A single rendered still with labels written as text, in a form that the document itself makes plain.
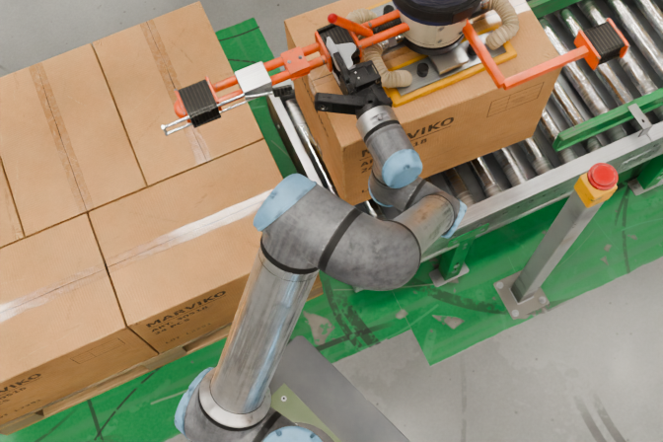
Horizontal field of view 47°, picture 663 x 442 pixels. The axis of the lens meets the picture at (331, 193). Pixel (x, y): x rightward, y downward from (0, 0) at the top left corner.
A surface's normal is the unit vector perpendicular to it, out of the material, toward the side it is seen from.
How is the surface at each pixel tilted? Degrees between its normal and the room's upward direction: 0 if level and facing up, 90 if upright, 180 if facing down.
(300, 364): 0
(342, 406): 0
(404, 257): 52
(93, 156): 0
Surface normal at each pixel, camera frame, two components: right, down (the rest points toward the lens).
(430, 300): -0.04, -0.39
